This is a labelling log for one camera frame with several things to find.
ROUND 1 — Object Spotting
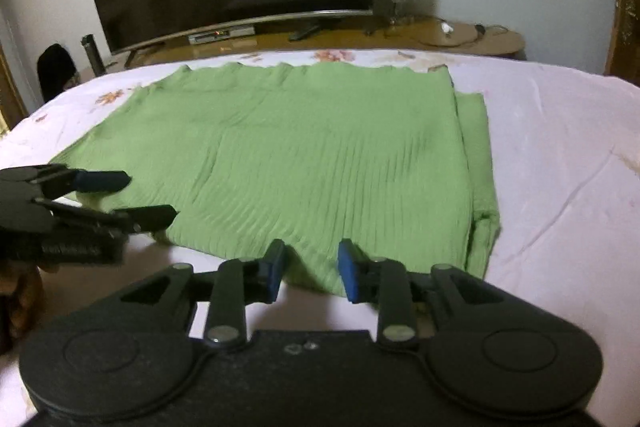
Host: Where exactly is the person's left hand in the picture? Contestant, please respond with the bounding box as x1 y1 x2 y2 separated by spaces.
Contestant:
0 264 44 351

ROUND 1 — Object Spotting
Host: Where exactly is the brown wooden door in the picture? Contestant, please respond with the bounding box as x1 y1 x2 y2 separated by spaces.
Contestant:
604 0 640 88

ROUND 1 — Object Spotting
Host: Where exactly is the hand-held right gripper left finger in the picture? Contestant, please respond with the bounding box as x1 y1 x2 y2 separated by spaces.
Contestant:
119 239 290 352

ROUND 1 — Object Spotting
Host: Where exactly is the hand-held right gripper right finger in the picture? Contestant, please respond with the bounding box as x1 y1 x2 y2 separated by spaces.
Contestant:
337 237 502 352

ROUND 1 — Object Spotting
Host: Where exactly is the black chair back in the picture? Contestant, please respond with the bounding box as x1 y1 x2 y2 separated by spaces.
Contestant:
37 43 79 103

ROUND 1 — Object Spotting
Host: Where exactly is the green ribbed knit sweater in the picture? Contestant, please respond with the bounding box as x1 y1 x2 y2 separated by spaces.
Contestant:
50 63 502 299

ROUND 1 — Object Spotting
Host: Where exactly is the pink floral bedsheet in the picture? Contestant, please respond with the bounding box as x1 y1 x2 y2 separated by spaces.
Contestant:
0 48 640 427

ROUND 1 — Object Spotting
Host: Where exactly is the wooden television stand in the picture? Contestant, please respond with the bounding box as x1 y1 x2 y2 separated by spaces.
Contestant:
90 14 527 74

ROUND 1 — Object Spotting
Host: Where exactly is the silver set-top box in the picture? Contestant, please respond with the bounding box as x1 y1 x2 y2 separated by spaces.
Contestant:
188 27 256 46

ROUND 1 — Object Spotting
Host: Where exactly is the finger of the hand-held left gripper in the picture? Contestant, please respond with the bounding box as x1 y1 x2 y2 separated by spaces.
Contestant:
20 164 132 199
34 199 179 236

